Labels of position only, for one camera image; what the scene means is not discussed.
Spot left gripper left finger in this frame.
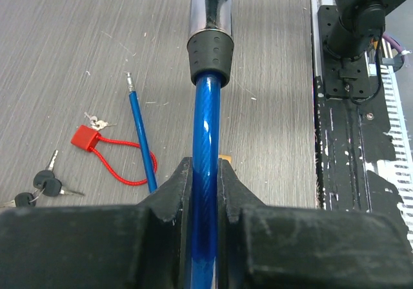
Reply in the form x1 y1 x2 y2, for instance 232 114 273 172
139 157 193 288

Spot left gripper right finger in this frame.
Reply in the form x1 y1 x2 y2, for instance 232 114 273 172
216 159 264 288

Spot brass padlock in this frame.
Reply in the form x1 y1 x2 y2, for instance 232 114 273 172
219 155 232 163

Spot red cable padlock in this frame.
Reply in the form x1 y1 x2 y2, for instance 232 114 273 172
70 125 157 192

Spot silver keys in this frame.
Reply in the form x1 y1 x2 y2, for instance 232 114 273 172
84 112 116 131

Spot black-headed keys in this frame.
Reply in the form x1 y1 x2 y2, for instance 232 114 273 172
1 150 85 208

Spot blue cable lock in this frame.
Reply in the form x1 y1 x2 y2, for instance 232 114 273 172
125 0 235 289

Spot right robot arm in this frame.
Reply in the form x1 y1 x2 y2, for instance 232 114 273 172
326 0 406 59

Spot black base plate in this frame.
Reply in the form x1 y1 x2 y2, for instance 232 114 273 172
314 5 413 248

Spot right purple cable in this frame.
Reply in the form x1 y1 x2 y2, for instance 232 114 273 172
382 32 413 57

